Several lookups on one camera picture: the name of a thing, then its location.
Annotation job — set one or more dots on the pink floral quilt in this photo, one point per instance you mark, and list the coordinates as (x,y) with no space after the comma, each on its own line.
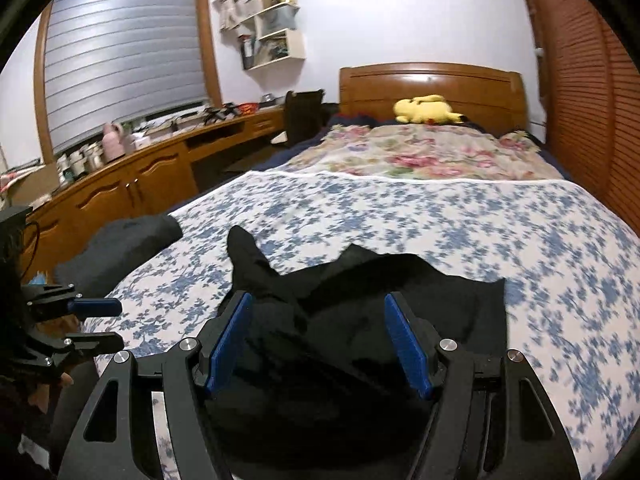
(425,152)

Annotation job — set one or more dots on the red basket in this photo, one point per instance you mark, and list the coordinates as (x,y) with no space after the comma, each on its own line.
(248,108)

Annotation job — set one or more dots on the grey window blind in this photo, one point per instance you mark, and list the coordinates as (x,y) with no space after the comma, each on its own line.
(125,60)

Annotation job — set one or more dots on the cluster of white jars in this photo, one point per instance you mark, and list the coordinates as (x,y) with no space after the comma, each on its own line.
(80,161)

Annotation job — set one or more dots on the wooden louvred wardrobe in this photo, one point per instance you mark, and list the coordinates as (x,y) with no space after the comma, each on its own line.
(590,85)

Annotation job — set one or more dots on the blue floral white blanket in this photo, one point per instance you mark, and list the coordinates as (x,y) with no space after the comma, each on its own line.
(400,220)

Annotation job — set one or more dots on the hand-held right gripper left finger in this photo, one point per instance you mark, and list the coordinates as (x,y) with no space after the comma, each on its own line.
(230,345)

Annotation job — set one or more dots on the white wall shelf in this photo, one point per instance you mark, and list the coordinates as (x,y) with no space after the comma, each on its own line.
(277,35)

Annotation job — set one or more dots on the long wooden desk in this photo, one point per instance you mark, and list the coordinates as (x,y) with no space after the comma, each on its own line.
(150,175)

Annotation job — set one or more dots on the cardboard box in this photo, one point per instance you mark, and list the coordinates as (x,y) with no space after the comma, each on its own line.
(32,185)

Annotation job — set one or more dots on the wooden bed headboard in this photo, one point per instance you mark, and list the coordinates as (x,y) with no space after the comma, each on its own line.
(380,90)

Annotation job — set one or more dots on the person's left hand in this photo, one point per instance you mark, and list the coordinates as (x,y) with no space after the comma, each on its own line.
(64,379)

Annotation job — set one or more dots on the wooden window frame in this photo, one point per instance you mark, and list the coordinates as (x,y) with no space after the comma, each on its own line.
(212,50)

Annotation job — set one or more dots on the yellow plush toy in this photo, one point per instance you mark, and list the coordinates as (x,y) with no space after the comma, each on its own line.
(425,109)

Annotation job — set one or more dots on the white hanging cloth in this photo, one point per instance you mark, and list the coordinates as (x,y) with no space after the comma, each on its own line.
(227,2)

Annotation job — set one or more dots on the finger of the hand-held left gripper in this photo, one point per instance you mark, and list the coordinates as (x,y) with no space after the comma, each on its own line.
(97,306)
(95,344)

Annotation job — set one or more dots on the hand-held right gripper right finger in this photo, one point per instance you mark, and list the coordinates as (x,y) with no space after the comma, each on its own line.
(407,347)

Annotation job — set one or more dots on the dark wooden chair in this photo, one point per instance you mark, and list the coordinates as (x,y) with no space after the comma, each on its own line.
(302,117)

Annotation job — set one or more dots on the pink kettle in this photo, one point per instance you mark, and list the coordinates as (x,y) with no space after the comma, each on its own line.
(114,141)

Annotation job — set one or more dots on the black button coat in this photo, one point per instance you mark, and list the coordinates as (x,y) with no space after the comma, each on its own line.
(350,300)

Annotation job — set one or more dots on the person's left forearm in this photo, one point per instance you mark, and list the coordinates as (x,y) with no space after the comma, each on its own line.
(20,435)

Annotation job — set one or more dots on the dark grey cloth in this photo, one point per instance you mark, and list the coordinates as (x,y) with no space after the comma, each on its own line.
(120,245)

